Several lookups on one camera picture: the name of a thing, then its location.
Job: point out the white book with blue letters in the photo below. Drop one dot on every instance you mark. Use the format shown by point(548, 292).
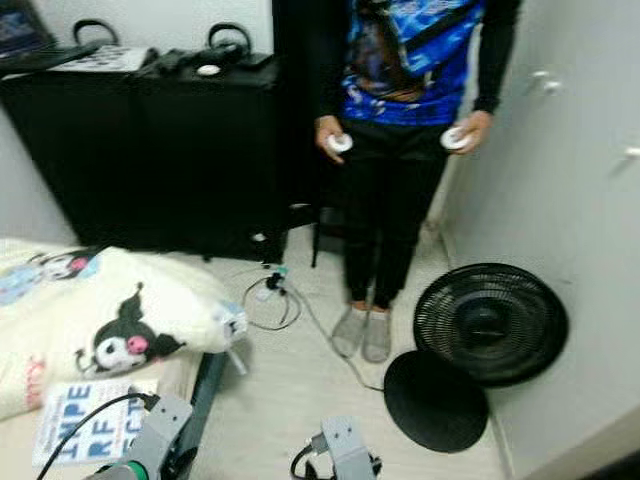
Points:
point(75, 420)

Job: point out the white handheld controller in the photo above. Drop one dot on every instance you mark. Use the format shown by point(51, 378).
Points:
point(341, 143)
point(456, 137)

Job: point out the person's left forearm black sleeve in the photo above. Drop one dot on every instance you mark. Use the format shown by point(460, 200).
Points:
point(498, 70)

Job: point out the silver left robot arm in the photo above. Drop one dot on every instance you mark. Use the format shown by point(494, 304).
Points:
point(120, 472)

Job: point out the person's right forearm black sleeve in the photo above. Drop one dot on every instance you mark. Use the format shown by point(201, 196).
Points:
point(325, 95)

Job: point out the person's right hand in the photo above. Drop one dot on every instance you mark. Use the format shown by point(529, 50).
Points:
point(325, 128)

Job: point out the person's left hand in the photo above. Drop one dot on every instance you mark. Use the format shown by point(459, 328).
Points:
point(480, 122)

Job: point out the grey slipper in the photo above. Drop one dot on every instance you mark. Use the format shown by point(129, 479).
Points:
point(377, 340)
point(348, 335)

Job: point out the white power strip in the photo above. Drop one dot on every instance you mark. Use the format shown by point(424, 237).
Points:
point(272, 288)

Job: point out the beige bed mattress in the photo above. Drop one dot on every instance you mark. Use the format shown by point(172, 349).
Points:
point(15, 455)

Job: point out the cream Kuromi print duvet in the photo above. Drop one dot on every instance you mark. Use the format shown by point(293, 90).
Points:
point(120, 300)

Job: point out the black electric floor fan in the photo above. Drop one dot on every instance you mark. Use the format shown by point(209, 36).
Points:
point(490, 325)

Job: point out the black stool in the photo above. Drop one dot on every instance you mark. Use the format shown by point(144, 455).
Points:
point(325, 215)

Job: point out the person in blue patterned shirt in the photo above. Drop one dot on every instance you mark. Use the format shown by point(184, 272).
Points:
point(400, 200)

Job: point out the white wardrobe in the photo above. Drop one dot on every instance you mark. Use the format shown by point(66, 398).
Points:
point(560, 200)

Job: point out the small white round object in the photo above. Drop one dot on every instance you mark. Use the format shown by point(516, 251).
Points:
point(208, 70)

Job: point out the black electronic device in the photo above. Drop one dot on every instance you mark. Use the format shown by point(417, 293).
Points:
point(180, 62)

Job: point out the checkerboard calibration sheet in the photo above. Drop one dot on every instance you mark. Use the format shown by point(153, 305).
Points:
point(105, 60)

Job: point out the black open laptop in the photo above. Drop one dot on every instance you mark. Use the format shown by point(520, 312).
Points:
point(25, 30)

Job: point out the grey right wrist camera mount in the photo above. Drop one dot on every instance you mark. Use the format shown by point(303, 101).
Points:
point(345, 450)

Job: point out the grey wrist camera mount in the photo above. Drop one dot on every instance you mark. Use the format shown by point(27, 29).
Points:
point(160, 430)
point(345, 450)

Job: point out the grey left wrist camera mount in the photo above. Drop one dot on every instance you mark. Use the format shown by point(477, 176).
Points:
point(160, 430)

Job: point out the dark bed frame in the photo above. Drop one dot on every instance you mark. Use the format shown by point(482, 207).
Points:
point(205, 400)

